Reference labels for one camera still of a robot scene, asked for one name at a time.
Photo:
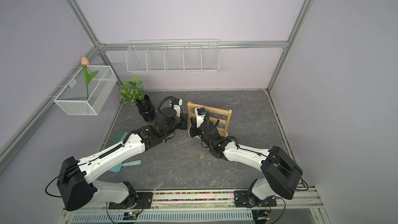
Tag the white wire wall shelf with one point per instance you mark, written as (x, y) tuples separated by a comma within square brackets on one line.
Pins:
[(173, 56)]

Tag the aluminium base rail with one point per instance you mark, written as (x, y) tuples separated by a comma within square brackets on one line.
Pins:
[(211, 199)]

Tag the white mesh wall basket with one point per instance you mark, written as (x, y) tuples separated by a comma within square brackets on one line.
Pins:
[(73, 99)]

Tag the teal dustpan brush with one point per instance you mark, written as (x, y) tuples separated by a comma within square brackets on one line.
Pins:
[(116, 138)]

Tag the pink artificial tulip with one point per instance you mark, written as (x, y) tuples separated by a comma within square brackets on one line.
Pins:
[(88, 76)]

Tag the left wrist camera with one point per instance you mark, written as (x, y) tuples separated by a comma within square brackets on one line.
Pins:
[(176, 105)]

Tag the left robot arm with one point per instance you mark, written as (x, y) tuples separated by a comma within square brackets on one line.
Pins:
[(78, 182)]

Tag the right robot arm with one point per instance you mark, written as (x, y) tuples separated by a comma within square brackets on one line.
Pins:
[(281, 174)]

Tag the white cable duct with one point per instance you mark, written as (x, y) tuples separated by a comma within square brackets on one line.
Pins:
[(161, 217)]

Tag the black plant pot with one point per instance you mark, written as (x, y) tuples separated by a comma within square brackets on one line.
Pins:
[(146, 109)]

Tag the green artificial potted plant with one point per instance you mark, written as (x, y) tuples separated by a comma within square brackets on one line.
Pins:
[(132, 91)]

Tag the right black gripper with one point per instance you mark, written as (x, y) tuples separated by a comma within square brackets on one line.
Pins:
[(192, 132)]

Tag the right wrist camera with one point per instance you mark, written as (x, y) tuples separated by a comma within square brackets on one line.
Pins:
[(200, 115)]

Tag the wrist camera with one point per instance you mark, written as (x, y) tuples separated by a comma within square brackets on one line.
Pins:
[(200, 115), (176, 105)]

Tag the wooden jewelry display stand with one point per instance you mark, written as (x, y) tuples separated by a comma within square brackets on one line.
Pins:
[(223, 116)]

